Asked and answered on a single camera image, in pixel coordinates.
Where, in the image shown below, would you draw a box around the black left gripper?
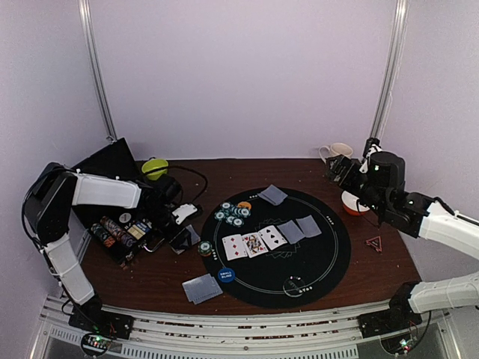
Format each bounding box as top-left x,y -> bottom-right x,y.
141,205 -> 192,250

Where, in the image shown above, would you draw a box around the grey cloth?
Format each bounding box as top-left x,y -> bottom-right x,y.
186,224 -> 201,246

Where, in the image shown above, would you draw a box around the face-down board card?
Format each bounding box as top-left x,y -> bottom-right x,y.
296,215 -> 322,238
278,220 -> 305,245

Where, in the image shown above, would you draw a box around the stack of poker chips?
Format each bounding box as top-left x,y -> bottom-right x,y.
198,241 -> 213,257

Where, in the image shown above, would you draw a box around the dealt cards back pile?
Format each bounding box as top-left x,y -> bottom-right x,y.
258,185 -> 287,206

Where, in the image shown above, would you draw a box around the dealt cards pile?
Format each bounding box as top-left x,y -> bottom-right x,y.
182,274 -> 223,304
258,185 -> 287,206

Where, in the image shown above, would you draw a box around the blue green poker chips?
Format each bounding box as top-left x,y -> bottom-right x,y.
214,202 -> 251,227

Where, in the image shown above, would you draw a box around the orange big blind button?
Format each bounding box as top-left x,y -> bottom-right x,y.
237,201 -> 251,209

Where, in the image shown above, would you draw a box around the three of diamonds card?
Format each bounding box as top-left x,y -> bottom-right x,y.
222,234 -> 248,261

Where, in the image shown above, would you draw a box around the three of spades card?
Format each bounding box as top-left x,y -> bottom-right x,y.
258,225 -> 287,251

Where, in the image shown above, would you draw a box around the dealt cards front pile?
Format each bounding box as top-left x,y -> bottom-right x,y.
182,274 -> 223,304

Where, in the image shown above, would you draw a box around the blue small blind button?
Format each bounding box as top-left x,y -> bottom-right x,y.
217,268 -> 236,283

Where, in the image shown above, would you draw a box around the queen of hearts card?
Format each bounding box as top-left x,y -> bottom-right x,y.
242,233 -> 269,258

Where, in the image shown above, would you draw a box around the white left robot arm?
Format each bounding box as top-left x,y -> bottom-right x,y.
21,162 -> 202,332

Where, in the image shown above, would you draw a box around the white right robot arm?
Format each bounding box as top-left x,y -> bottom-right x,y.
324,152 -> 478,331

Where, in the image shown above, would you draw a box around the texas holdem card deck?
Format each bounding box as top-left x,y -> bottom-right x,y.
126,221 -> 152,241

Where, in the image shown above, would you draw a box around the white patterned mug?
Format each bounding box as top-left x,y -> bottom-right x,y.
318,143 -> 353,161

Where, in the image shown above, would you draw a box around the green bowl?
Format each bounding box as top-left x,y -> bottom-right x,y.
141,159 -> 169,181

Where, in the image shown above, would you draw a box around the orange white bowl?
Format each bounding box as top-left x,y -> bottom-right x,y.
341,191 -> 370,216

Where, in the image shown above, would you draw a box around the white round dealer chip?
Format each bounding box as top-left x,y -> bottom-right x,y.
118,212 -> 132,225

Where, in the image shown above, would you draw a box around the black poker chip case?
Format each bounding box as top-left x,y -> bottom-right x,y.
72,138 -> 155,267

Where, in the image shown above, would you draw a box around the front row poker chips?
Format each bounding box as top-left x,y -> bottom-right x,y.
91,216 -> 137,248

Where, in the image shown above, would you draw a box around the red black triangular holder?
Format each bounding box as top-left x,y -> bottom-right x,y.
365,236 -> 382,253

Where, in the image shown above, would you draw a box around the round black poker mat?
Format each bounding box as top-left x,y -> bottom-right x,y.
201,188 -> 351,309

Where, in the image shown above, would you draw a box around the clear dealer button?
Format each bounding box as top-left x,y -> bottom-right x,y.
282,276 -> 308,298

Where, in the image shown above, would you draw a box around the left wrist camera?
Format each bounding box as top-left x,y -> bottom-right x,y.
153,174 -> 183,203

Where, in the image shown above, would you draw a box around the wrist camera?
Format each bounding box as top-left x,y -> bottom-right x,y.
367,151 -> 405,191
153,174 -> 183,203

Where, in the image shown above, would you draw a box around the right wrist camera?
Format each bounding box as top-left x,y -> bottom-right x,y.
367,151 -> 405,191

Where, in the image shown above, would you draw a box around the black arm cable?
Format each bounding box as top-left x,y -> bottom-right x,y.
149,166 -> 209,205

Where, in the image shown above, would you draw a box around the right aluminium frame post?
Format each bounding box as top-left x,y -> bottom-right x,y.
370,0 -> 409,141

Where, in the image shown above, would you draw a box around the aluminium frame post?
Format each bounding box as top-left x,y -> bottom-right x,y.
370,0 -> 409,141
78,0 -> 118,143

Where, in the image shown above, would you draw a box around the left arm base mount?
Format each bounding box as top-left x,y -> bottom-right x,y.
68,310 -> 134,358

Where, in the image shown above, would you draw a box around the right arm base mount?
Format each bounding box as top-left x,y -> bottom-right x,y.
358,307 -> 425,357

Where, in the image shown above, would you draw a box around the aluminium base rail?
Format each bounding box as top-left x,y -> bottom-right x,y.
29,295 -> 465,359

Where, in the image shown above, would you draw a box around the left aluminium frame post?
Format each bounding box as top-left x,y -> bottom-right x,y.
78,0 -> 118,143

